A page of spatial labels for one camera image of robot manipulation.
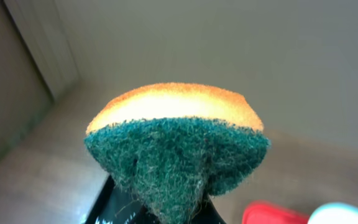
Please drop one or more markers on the green and orange sponge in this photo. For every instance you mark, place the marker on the green and orange sponge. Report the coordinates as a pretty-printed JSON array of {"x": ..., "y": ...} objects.
[{"x": 175, "y": 144}]

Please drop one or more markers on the light blue plate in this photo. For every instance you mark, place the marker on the light blue plate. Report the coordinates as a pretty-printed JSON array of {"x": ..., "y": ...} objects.
[{"x": 334, "y": 213}]

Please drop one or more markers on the black rectangular water tray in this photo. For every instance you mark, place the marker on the black rectangular water tray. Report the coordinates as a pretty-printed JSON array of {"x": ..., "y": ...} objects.
[{"x": 116, "y": 206}]

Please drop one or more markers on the red plastic tray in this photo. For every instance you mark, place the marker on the red plastic tray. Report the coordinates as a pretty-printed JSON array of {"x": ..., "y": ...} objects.
[{"x": 260, "y": 212}]

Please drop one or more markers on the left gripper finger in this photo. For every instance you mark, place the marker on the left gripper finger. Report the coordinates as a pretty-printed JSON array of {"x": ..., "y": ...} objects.
[{"x": 206, "y": 212}]

